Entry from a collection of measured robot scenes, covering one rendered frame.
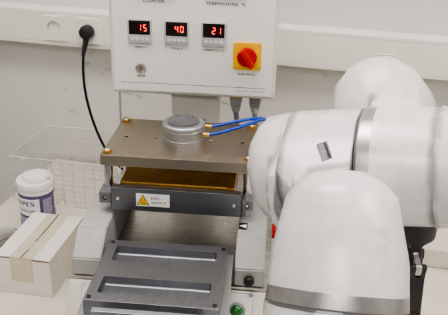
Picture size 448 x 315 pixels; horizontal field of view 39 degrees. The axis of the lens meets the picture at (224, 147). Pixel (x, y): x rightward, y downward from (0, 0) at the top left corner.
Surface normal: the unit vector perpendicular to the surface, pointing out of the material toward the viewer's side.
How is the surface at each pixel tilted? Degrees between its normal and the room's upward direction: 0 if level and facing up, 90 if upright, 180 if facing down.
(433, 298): 0
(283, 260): 68
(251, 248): 40
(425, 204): 109
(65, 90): 90
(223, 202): 90
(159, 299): 0
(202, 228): 0
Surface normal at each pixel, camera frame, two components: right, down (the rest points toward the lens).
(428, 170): -0.19, -0.18
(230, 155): 0.03, -0.91
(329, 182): -0.22, -0.66
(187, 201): -0.08, 0.40
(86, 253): -0.04, -0.44
